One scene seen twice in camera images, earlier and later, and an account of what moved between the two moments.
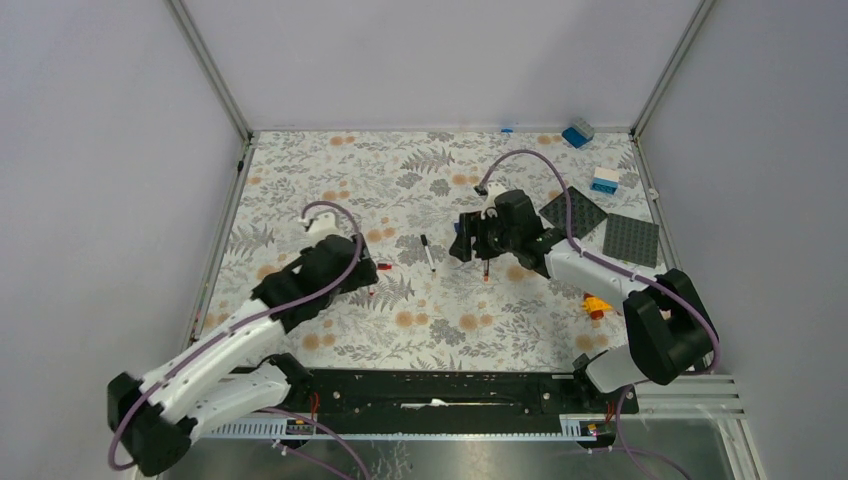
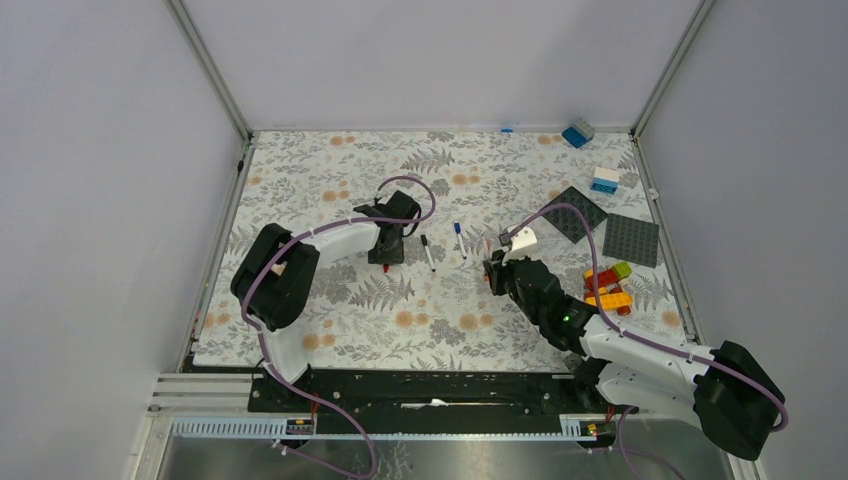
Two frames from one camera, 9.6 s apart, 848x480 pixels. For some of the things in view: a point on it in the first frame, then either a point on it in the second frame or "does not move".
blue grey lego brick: x=579 y=134 does not move
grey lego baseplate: x=631 y=239 does not move
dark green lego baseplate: x=585 y=215 does not move
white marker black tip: x=430 y=259 does not move
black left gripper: x=364 y=273 -> x=394 y=257
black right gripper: x=471 y=225 -> x=496 y=271
